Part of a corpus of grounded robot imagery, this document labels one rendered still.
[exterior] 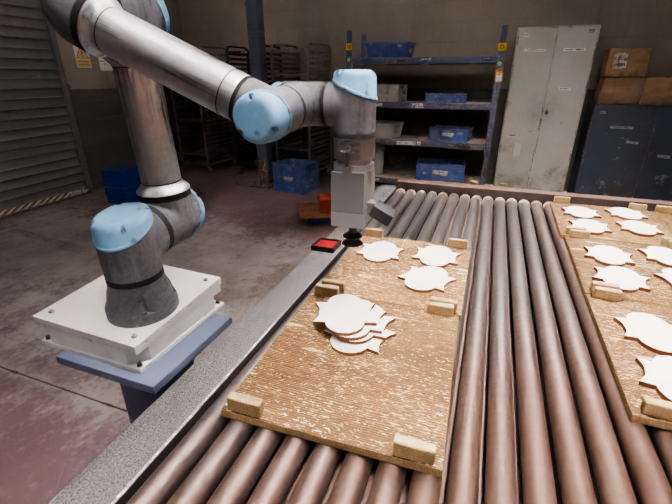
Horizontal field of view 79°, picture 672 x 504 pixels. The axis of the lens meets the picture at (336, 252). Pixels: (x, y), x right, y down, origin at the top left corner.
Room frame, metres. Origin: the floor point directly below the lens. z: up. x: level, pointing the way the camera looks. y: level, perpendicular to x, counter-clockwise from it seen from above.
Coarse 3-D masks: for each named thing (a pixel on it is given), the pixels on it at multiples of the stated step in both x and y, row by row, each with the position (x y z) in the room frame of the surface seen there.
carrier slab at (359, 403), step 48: (288, 336) 0.70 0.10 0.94; (432, 336) 0.69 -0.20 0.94; (240, 384) 0.55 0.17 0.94; (288, 384) 0.55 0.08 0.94; (336, 384) 0.55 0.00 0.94; (384, 384) 0.55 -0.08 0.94; (432, 384) 0.55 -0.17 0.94; (288, 432) 0.46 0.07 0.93; (336, 432) 0.45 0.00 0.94; (384, 432) 0.45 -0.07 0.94; (432, 432) 0.45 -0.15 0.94
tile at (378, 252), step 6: (366, 246) 1.15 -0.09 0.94; (372, 246) 1.15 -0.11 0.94; (378, 246) 1.15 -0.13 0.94; (384, 246) 1.15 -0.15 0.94; (390, 246) 1.15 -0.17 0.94; (360, 252) 1.10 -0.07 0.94; (366, 252) 1.10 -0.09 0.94; (372, 252) 1.10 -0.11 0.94; (378, 252) 1.10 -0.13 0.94; (384, 252) 1.10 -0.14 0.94; (390, 252) 1.10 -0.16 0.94; (396, 252) 1.10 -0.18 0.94; (366, 258) 1.06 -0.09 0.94; (372, 258) 1.06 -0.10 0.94; (378, 258) 1.06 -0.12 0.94; (384, 258) 1.06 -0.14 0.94; (390, 258) 1.07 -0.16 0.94; (396, 258) 1.06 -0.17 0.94
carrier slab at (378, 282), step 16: (368, 240) 1.22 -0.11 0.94; (384, 240) 1.22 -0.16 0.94; (400, 240) 1.22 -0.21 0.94; (352, 256) 1.09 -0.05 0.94; (400, 256) 1.09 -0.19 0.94; (464, 256) 1.09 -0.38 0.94; (336, 272) 0.99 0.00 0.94; (352, 272) 0.99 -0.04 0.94; (368, 272) 0.99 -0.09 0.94; (384, 272) 0.99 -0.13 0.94; (400, 272) 0.99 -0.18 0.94; (448, 272) 0.99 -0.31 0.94; (464, 272) 0.99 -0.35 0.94; (352, 288) 0.90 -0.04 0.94; (368, 288) 0.90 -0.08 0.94; (384, 288) 0.90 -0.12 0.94; (400, 288) 0.90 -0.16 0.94; (448, 288) 0.90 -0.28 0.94; (464, 288) 0.90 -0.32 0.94; (400, 304) 0.82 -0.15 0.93; (416, 304) 0.82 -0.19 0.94
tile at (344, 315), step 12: (336, 300) 0.78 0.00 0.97; (348, 300) 0.78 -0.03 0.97; (360, 300) 0.78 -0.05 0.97; (324, 312) 0.73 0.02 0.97; (336, 312) 0.73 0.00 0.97; (348, 312) 0.73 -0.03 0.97; (360, 312) 0.73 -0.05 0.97; (324, 324) 0.70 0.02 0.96; (336, 324) 0.69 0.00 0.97; (348, 324) 0.69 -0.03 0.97; (360, 324) 0.69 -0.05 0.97; (372, 324) 0.70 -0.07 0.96
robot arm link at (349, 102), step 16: (336, 80) 0.73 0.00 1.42; (352, 80) 0.72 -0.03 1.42; (368, 80) 0.72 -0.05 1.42; (336, 96) 0.73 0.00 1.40; (352, 96) 0.72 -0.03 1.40; (368, 96) 0.72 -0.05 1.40; (336, 112) 0.73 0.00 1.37; (352, 112) 0.72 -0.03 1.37; (368, 112) 0.72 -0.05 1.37; (336, 128) 0.73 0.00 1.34; (352, 128) 0.72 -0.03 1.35; (368, 128) 0.72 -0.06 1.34
